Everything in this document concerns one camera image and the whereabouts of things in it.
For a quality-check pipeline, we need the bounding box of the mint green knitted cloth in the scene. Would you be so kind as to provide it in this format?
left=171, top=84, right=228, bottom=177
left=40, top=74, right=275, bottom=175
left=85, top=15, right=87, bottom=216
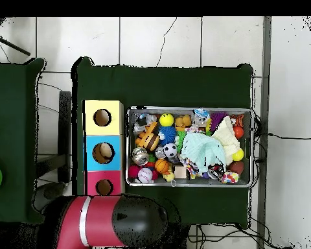
left=180, top=132, right=227, bottom=174

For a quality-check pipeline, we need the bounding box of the wooden box with three holes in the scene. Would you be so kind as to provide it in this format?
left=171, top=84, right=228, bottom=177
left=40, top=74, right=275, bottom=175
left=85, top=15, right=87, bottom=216
left=82, top=99, right=126, bottom=197

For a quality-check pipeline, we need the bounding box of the blue fuzzy puffer ball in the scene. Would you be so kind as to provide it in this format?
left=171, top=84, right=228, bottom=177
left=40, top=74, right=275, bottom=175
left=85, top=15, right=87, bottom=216
left=157, top=125, right=178, bottom=146

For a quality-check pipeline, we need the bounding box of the black and white soccer ball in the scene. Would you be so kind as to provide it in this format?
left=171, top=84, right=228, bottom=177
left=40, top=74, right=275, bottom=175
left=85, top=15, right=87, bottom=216
left=163, top=143, right=178, bottom=159

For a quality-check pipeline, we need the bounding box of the yellow smiley ball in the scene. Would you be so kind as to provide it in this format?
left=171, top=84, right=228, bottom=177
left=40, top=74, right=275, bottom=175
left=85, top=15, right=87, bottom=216
left=159, top=112, right=175, bottom=127

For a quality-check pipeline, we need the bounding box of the small orange basketball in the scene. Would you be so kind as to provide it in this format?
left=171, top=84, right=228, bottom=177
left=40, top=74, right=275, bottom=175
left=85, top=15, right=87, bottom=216
left=154, top=158, right=170, bottom=174

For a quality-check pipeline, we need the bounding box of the white baseball with red stitching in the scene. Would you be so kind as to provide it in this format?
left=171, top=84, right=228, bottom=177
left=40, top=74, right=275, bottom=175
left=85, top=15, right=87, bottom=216
left=137, top=167, right=154, bottom=184

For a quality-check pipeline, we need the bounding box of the yellow duck plush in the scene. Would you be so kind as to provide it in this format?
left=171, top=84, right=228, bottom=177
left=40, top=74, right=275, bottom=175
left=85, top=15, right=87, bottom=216
left=162, top=169, right=177, bottom=187

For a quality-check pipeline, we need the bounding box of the purple spiky ball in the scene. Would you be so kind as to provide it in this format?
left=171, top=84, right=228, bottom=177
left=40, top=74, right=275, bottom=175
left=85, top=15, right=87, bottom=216
left=209, top=111, right=229, bottom=130

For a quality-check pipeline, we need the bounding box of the cream knitted cloth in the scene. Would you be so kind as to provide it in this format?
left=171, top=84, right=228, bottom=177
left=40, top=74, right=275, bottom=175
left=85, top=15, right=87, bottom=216
left=212, top=115, right=240, bottom=165

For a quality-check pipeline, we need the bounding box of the dark green side table cloth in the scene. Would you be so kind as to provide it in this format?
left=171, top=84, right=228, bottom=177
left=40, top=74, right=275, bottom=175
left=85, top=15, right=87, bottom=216
left=0, top=57, right=51, bottom=225

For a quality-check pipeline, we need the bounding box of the black tripod leg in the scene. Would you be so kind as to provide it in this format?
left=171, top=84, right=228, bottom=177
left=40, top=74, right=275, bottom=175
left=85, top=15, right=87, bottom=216
left=0, top=32, right=31, bottom=56

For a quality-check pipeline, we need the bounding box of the wire mesh bin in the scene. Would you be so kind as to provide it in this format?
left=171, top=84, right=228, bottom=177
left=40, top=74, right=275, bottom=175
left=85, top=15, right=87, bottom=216
left=126, top=104, right=255, bottom=188

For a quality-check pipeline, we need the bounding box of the black floor cable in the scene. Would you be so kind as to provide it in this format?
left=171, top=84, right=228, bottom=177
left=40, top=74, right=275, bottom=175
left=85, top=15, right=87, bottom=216
left=268, top=132, right=311, bottom=141

